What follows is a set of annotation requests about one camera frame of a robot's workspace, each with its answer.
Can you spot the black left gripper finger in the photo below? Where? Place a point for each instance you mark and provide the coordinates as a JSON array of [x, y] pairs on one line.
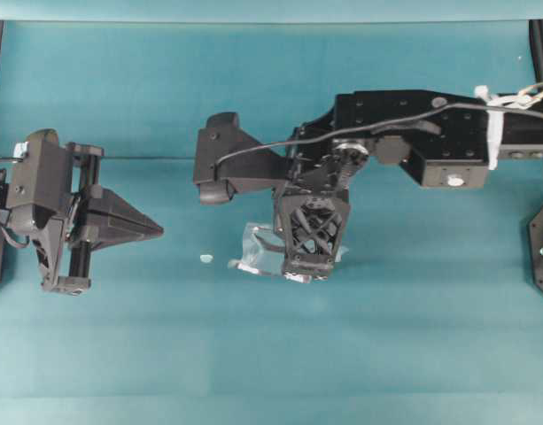
[[104, 208], [101, 236]]

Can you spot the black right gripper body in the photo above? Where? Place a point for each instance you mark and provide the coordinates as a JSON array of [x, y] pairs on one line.
[[311, 212]]

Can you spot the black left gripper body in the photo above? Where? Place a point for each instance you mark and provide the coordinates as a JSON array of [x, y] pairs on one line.
[[63, 254]]

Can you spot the silver zip bag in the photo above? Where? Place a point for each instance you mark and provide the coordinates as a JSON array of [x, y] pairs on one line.
[[258, 254]]

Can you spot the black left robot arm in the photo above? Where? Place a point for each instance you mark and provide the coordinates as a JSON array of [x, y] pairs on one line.
[[52, 200]]

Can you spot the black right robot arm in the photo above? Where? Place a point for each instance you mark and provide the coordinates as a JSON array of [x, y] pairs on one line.
[[441, 141]]

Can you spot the white zip tie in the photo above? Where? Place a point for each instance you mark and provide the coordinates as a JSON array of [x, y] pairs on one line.
[[495, 124]]

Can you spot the small white scrap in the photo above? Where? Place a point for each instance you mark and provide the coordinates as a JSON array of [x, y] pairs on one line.
[[206, 258]]

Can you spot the teal table cover cloth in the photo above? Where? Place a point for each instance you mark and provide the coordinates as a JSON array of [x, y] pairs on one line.
[[431, 316]]

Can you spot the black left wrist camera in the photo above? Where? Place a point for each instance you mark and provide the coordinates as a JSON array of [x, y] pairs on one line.
[[41, 183]]

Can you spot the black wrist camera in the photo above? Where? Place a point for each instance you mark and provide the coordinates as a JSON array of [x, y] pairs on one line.
[[229, 161], [41, 183]]

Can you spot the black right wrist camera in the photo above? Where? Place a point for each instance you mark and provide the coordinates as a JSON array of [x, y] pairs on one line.
[[229, 161]]

